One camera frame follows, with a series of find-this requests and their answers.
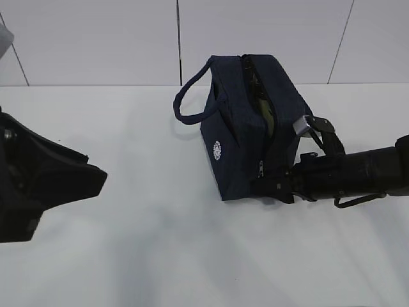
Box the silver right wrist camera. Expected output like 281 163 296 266
291 114 336 140

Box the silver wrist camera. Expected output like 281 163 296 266
0 23 15 58
291 114 336 140

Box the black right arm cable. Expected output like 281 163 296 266
334 191 387 209

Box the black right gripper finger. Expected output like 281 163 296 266
250 176 294 203

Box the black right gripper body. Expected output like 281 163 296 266
290 152 342 201

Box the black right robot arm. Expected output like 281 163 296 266
251 136 408 209

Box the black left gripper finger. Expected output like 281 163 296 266
28 136 89 175
35 162 107 224

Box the green lidded glass container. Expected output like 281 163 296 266
251 72 275 139

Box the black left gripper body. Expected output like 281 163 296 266
1 113 42 243

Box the navy blue lunch bag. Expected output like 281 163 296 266
173 54 312 201

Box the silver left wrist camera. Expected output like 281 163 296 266
0 23 15 58

